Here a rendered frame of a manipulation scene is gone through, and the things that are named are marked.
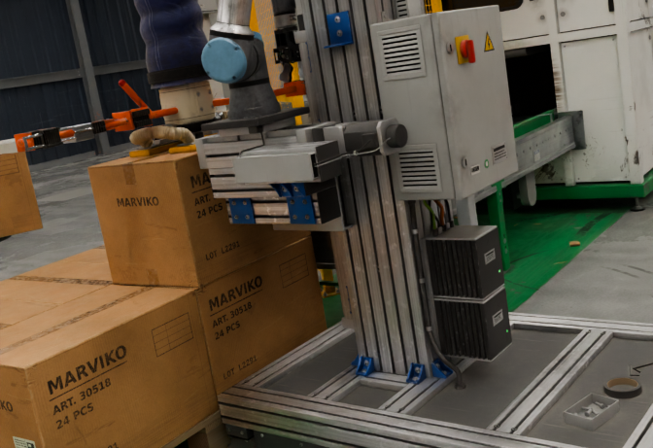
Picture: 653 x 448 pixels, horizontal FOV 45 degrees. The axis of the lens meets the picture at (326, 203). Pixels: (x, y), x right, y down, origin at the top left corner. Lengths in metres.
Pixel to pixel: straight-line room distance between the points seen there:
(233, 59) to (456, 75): 0.56
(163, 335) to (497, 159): 1.08
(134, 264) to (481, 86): 1.24
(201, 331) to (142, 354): 0.23
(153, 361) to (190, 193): 0.50
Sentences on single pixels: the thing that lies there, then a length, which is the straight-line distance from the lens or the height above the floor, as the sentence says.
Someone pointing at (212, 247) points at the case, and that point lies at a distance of 2.50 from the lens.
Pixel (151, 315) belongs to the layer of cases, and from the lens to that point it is 2.36.
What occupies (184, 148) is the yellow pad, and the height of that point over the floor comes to 0.96.
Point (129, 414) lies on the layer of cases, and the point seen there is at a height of 0.29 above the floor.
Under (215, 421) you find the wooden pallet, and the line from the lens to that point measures 2.59.
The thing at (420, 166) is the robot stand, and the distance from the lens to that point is 2.07.
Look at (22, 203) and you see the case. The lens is 3.77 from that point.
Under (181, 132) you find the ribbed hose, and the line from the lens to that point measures 2.55.
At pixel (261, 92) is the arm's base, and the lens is 2.23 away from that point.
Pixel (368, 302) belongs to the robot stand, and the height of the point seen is 0.45.
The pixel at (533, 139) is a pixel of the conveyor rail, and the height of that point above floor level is 0.56.
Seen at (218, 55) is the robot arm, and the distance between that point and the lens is 2.09.
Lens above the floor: 1.18
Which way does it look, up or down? 11 degrees down
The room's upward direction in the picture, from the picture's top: 9 degrees counter-clockwise
